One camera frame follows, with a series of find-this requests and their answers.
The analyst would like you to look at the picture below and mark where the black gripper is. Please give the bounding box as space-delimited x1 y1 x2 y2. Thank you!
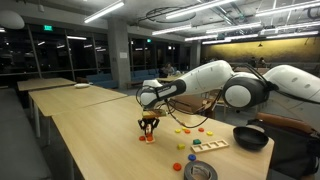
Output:
138 117 160 136

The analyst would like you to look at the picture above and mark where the long wooden table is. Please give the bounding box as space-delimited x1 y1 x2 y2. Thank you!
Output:
156 74 183 84

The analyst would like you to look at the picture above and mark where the blue sofa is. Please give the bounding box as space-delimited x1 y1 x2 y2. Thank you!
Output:
129 68 161 83
85 73 118 90

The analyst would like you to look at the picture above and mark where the wooden slotted tray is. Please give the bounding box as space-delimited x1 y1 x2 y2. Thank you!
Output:
190 138 230 154

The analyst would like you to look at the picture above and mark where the seated person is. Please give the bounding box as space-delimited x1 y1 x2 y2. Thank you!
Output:
159 62 177 78

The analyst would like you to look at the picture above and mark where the white plate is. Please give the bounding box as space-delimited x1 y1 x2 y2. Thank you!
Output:
73 82 91 89

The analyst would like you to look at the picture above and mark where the light wooden table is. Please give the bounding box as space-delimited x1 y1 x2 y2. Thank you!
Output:
17 77 78 108
28 84 128 146

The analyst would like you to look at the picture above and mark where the black bowl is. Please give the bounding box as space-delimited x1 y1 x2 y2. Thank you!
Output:
232 125 270 151

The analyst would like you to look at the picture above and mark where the brown leather chair top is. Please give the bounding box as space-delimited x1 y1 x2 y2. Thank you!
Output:
255 111 315 135

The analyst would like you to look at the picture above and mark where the dark gray chair back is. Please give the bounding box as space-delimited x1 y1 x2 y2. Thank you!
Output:
266 128 320 180

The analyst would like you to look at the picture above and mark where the white pendant lamp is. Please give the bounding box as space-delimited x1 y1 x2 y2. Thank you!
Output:
0 9 26 30

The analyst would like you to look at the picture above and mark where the tan wrist mount plate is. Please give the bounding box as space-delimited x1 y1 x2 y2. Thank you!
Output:
141 109 168 119

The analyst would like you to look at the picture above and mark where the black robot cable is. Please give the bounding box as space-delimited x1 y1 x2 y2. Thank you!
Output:
134 63 281 130

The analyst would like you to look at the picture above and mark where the gray duct tape roll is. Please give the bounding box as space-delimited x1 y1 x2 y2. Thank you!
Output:
183 160 219 180

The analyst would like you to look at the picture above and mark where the black ceiling cable loop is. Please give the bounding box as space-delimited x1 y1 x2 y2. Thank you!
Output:
145 6 198 24

